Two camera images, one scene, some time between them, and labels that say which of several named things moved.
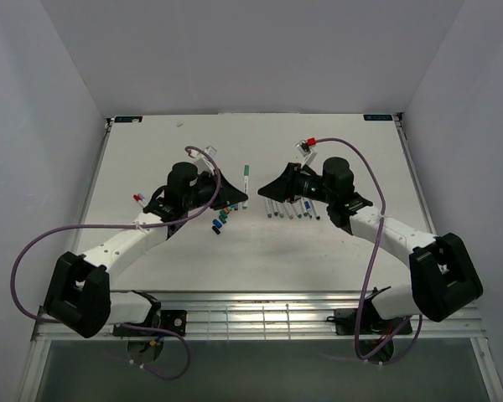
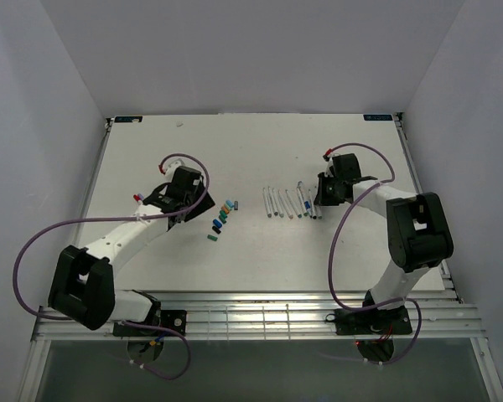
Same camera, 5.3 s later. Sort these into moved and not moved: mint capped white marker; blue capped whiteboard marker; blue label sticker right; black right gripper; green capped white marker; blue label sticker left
Moved: black right gripper; green capped white marker
Not moved: blue capped whiteboard marker; blue label sticker left; blue label sticker right; mint capped white marker
